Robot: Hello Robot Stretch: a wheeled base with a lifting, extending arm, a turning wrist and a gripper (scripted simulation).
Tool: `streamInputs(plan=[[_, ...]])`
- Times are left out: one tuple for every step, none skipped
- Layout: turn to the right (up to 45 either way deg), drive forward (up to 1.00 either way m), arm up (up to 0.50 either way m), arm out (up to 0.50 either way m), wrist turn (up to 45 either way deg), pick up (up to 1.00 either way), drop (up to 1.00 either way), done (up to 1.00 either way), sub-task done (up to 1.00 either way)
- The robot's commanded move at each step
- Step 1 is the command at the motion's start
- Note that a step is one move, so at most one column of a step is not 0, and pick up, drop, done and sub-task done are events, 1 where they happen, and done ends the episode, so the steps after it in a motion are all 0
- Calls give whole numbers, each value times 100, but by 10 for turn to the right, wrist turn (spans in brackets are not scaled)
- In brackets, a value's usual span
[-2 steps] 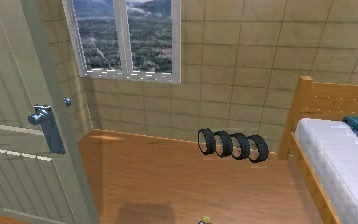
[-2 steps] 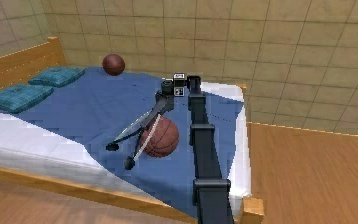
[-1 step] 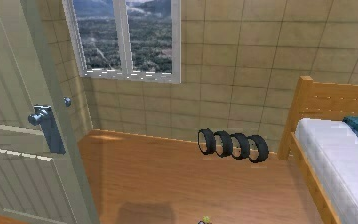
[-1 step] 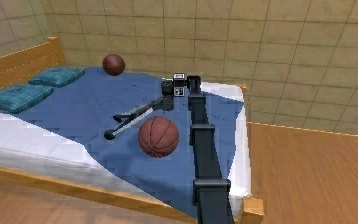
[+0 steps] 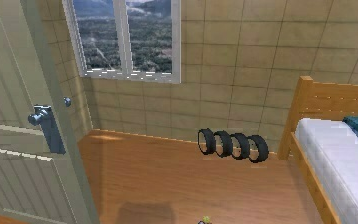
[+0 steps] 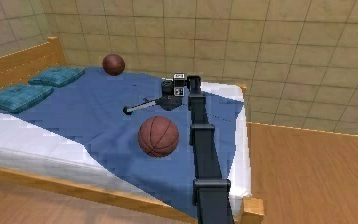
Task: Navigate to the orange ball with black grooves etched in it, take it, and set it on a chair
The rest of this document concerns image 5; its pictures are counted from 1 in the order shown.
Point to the wooden bed with white mattress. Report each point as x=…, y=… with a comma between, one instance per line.
x=337, y=160

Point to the small green yellow object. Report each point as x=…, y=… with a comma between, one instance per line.
x=205, y=220

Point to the pale green room door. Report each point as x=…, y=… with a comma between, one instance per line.
x=17, y=83

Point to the white framed window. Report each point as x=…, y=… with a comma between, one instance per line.
x=127, y=36

